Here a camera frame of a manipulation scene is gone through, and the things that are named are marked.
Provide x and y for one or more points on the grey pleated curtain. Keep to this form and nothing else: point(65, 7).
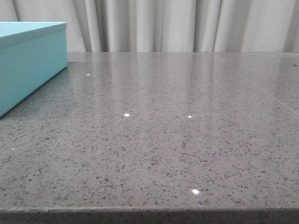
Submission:
point(167, 25)

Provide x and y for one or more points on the light blue storage box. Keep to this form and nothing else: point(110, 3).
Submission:
point(31, 53)

